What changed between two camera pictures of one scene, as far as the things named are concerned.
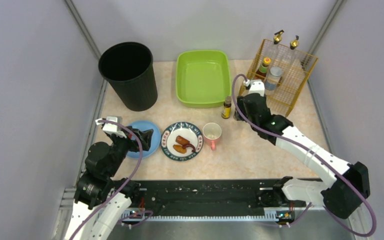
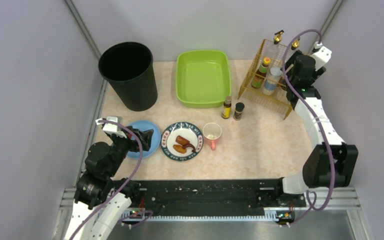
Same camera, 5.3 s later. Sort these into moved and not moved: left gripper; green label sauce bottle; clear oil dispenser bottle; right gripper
Moved: right gripper
Not moved: left gripper; clear oil dispenser bottle; green label sauce bottle
